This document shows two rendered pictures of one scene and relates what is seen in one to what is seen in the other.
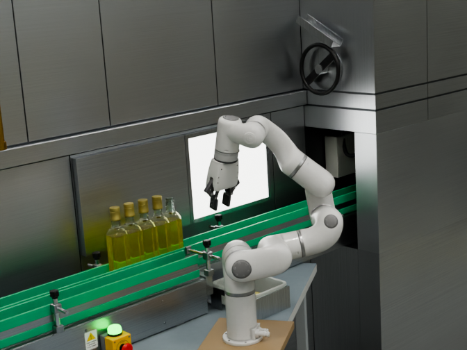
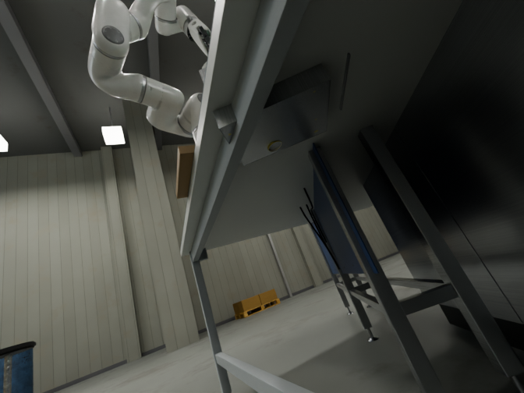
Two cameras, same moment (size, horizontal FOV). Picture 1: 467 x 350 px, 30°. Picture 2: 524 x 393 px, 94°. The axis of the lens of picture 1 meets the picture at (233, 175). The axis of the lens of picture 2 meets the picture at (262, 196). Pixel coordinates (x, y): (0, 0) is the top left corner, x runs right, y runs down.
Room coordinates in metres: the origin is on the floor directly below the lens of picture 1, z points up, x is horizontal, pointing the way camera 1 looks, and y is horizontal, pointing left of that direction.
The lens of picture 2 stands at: (3.13, -0.40, 0.38)
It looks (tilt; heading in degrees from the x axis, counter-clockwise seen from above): 20 degrees up; 137
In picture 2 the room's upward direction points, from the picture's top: 21 degrees counter-clockwise
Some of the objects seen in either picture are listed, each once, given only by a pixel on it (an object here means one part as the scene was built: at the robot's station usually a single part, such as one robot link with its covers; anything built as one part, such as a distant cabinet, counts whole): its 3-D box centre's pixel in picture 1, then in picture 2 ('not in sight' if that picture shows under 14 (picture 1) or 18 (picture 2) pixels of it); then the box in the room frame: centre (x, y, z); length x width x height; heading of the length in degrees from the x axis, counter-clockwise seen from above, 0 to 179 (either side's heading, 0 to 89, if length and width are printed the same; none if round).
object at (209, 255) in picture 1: (203, 256); not in sight; (2.85, 0.12, 0.95); 0.17 x 0.03 x 0.12; 42
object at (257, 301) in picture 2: not in sight; (256, 303); (-3.00, 3.62, 0.20); 1.15 x 0.83 x 0.40; 74
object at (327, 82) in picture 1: (322, 69); not in sight; (3.51, -0.38, 1.49); 0.21 x 0.05 x 0.21; 42
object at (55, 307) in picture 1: (60, 313); not in sight; (2.41, 0.53, 0.94); 0.07 x 0.04 x 0.13; 42
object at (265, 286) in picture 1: (249, 294); not in sight; (2.85, -0.03, 0.80); 0.22 x 0.17 x 0.09; 42
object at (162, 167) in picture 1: (181, 180); not in sight; (3.14, 0.19, 1.15); 0.90 x 0.03 x 0.34; 132
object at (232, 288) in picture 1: (238, 267); (200, 118); (2.53, 0.00, 1.01); 0.13 x 0.10 x 0.16; 4
